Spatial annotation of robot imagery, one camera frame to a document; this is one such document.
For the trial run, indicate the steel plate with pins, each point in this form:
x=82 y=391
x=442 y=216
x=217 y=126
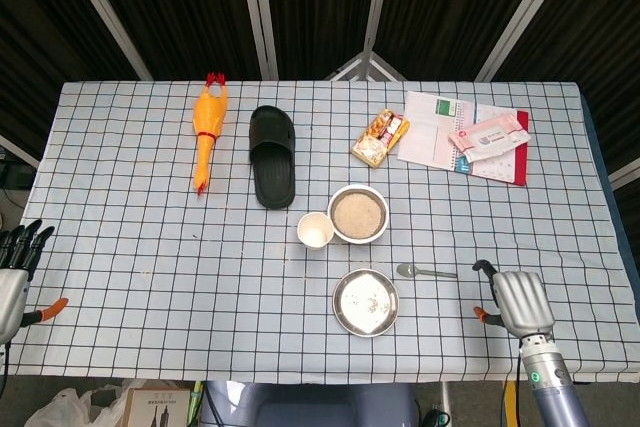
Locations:
x=365 y=302

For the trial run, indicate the black device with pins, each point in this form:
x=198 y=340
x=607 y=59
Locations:
x=15 y=174

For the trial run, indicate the white plastic bag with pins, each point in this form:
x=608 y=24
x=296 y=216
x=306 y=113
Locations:
x=65 y=407

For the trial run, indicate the heap of raw rice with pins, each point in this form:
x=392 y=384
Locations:
x=356 y=214

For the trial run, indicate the metal spoon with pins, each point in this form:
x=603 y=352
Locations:
x=407 y=270

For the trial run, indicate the white paper cup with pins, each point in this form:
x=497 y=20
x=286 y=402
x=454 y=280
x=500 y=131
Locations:
x=315 y=233

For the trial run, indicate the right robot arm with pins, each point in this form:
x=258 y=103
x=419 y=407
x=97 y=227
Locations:
x=550 y=382

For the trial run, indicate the brown cardboard box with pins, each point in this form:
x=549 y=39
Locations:
x=155 y=409

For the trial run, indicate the dark folding screen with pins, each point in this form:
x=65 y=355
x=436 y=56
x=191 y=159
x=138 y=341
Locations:
x=190 y=7

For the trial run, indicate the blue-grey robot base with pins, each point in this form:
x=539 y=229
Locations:
x=310 y=407

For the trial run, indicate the black slipper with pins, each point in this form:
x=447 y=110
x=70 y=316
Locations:
x=274 y=172

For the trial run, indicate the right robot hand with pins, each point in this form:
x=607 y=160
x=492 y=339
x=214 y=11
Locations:
x=522 y=299

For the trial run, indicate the steel bowl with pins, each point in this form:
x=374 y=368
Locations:
x=383 y=227

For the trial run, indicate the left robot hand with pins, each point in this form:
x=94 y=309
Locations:
x=12 y=292

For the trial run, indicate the pink wet wipes pack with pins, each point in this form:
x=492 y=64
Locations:
x=487 y=139

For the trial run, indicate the yellow snack box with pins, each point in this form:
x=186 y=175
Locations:
x=379 y=139

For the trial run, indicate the checkered tablecloth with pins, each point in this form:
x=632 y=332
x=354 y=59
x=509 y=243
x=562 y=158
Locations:
x=150 y=247

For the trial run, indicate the yellow rubber chicken toy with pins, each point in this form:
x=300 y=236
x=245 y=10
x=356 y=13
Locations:
x=210 y=114

